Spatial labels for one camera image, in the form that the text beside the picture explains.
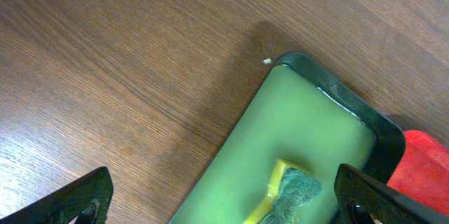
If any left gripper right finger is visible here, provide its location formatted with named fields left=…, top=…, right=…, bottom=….
left=334, top=164, right=448, bottom=224

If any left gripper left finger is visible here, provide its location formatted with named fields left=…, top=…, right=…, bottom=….
left=1, top=166, right=114, bottom=224

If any green yellow sponge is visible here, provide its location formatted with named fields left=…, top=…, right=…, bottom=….
left=244, top=159, right=323, bottom=224

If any red plastic tray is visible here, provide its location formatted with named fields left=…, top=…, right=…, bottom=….
left=387, top=130, right=448, bottom=215

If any dark green soapy tray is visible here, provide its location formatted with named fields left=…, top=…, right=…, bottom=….
left=172, top=52, right=405, bottom=223

